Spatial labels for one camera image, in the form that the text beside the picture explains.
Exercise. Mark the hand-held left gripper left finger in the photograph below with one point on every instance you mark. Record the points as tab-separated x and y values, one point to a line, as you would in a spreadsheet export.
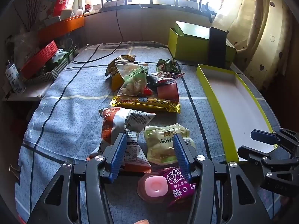
119	154

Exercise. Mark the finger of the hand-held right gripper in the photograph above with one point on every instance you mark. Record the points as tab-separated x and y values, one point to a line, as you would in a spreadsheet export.
250	152
264	136

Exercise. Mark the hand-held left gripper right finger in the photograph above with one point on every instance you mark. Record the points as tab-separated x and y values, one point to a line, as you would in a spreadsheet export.
181	154

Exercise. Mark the pale yellow-green snack packet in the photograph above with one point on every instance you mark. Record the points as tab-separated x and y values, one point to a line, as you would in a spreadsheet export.
161	140

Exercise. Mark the orange and white snack bag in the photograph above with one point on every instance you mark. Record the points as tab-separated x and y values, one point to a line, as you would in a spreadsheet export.
116	121

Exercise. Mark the purple candy packet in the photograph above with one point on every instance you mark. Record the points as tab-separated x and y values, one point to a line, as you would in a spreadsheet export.
177	186

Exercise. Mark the pink jelly cup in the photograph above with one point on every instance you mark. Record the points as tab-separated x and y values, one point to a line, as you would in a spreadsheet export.
153	185

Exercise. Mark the yellow-green box lid tray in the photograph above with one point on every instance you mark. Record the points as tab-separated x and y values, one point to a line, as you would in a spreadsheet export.
233	98

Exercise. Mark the gold wafer bar packet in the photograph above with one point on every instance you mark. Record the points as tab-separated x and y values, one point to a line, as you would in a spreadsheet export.
144	103

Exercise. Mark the red-lidded jelly cup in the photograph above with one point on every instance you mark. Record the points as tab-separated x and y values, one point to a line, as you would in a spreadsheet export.
168	91

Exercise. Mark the clear snack bag green print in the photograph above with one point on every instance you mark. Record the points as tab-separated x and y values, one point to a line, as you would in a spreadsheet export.
133	79

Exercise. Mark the dark red-edged snack packet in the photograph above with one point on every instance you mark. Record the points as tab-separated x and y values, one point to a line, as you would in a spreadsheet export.
161	77

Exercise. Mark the yellow snack bag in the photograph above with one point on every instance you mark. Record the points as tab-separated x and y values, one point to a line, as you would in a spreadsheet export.
112	71

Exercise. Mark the person's left hand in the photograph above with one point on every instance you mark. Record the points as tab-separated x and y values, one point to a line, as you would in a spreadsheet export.
141	222

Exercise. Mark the brown wooden cabinet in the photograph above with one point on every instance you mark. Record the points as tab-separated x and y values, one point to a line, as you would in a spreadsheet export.
287	102

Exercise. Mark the cream heart-print curtain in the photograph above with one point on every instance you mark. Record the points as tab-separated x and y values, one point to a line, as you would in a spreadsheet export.
257	39

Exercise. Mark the black phone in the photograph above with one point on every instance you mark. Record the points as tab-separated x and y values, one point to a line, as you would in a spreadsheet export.
217	49

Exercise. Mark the green striped box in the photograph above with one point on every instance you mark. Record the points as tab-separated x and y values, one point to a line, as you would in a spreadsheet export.
62	64

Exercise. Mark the white side shelf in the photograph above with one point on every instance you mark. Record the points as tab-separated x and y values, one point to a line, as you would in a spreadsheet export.
30	93

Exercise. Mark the yellow-green cardboard box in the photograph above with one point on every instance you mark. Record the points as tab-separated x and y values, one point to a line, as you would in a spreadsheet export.
189	46

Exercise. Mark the crumpled pale tissue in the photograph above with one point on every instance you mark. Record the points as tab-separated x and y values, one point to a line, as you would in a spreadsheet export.
59	54

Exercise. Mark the red patterned box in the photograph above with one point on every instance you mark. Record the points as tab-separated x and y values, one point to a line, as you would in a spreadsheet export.
39	56

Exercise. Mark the white spray bottle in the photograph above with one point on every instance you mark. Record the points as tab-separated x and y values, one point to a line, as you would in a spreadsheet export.
14	77

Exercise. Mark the orange shelf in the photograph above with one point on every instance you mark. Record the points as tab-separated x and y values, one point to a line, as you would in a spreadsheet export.
63	26

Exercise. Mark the clear plastic bag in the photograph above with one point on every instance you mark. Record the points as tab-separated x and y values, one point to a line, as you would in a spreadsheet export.
25	46

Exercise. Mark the small red box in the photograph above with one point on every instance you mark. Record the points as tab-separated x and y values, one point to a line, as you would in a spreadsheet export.
87	7

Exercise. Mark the black bracket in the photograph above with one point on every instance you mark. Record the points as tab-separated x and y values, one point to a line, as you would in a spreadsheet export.
210	11

